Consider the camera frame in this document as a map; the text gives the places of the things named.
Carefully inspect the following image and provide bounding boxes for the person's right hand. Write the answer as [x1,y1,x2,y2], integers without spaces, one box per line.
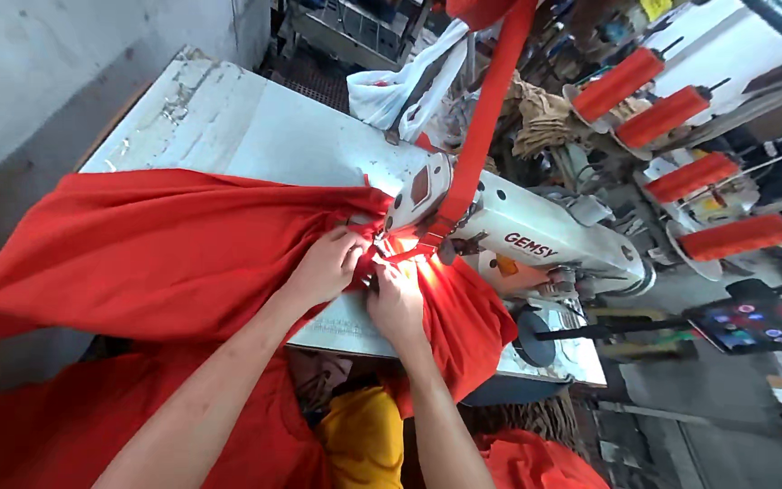
[367,260,426,349]

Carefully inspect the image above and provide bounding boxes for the person's left hand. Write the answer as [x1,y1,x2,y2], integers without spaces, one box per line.
[282,226,372,311]

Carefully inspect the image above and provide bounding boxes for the red garment fabric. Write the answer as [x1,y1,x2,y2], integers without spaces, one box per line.
[0,168,520,418]

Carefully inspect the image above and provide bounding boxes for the person's left forearm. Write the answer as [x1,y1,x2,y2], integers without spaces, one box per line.
[91,287,312,489]

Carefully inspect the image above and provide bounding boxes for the person's right forearm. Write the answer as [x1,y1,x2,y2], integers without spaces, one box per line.
[391,331,497,489]

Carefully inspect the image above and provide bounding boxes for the white sewing table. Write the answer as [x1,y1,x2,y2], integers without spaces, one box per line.
[79,46,608,388]

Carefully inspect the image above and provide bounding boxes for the white plastic bag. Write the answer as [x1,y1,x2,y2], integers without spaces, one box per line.
[346,19,471,145]

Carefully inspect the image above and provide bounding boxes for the white sewing machine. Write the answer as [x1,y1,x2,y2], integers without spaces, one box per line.
[383,152,657,303]

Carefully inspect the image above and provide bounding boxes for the dark perforated crate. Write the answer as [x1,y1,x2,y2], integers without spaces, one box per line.
[272,67,353,115]

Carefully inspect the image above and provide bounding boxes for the person's legs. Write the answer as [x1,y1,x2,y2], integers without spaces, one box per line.
[316,386,405,489]

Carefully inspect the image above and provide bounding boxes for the metal rack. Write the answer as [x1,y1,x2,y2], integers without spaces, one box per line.
[285,0,434,72]

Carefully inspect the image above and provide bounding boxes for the black phone stand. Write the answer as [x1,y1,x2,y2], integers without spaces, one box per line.
[513,278,780,369]

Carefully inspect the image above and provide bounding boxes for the crumpled brown paper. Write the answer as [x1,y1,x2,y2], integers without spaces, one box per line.
[505,71,578,159]

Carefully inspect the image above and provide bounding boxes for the crumpled red cloth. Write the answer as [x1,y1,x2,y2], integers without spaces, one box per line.
[476,429,611,489]

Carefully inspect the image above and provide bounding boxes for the red cloth draped in folds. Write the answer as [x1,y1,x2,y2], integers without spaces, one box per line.
[0,338,333,489]

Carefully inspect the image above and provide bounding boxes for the red thread cone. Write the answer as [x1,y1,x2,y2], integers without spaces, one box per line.
[563,37,684,133]
[633,151,741,229]
[612,78,730,160]
[665,213,782,282]

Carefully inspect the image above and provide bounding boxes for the smartphone with lit screen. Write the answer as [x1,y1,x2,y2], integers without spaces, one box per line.
[688,288,782,356]

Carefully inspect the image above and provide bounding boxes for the long red fabric strap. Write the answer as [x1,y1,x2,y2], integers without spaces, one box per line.
[391,0,540,264]

